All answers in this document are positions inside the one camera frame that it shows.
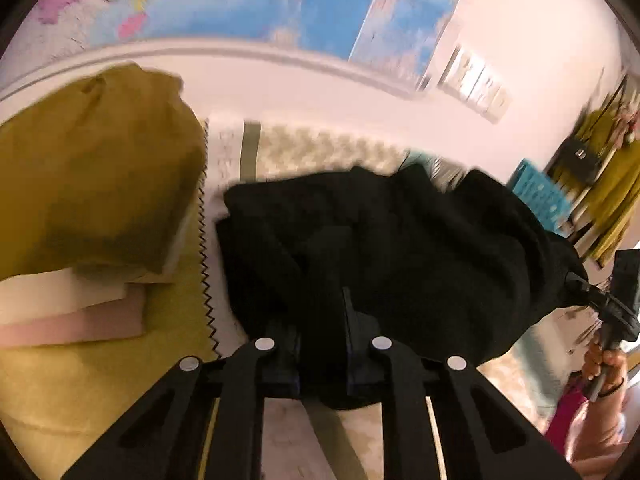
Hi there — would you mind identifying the white folded cloth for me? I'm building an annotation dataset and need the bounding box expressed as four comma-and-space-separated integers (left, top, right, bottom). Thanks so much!
0, 260, 178, 326

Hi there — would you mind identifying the black hanging bag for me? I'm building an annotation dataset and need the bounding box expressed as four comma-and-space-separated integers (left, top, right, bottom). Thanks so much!
550, 137, 607, 184

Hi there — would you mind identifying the mustard folded garment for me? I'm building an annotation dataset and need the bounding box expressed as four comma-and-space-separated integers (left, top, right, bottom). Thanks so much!
0, 62, 208, 281

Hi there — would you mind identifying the olive quilted cloth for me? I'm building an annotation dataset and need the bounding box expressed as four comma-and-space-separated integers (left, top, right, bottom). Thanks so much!
0, 120, 223, 480

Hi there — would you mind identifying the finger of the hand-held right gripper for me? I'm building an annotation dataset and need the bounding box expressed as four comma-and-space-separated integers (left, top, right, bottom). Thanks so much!
565, 271, 618, 311

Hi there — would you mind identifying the hanging yellow clothes rack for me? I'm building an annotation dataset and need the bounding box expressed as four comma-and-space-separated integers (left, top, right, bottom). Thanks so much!
545, 75, 640, 266

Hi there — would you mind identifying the black garment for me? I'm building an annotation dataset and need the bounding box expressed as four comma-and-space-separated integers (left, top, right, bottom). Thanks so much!
215, 164, 591, 411

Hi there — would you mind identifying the pale patterned bed sheet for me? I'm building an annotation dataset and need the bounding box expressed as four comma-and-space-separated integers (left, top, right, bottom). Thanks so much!
205, 115, 566, 480

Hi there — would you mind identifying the pale wall map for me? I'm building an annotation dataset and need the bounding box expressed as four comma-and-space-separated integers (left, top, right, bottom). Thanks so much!
350, 0, 476, 88

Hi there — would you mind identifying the pink folded cloth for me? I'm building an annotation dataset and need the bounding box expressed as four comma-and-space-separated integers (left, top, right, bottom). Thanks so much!
0, 287, 148, 348

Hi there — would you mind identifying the person's right forearm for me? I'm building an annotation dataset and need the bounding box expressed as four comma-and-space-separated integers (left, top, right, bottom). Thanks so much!
565, 382, 633, 466

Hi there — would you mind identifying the magenta cloth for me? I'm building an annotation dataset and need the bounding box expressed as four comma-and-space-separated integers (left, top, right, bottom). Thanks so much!
544, 389, 593, 453

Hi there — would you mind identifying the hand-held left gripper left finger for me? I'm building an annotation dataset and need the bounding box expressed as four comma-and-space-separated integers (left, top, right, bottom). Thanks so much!
60, 322, 301, 480

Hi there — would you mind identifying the blue plastic basket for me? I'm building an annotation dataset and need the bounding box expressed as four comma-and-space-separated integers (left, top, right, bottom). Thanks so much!
507, 159, 576, 235

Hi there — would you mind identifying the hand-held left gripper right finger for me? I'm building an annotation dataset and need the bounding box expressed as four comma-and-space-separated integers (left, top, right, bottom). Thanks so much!
342, 287, 581, 480

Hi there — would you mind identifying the person's right hand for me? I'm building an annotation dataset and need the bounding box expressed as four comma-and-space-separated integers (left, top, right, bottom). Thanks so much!
580, 342, 626, 396

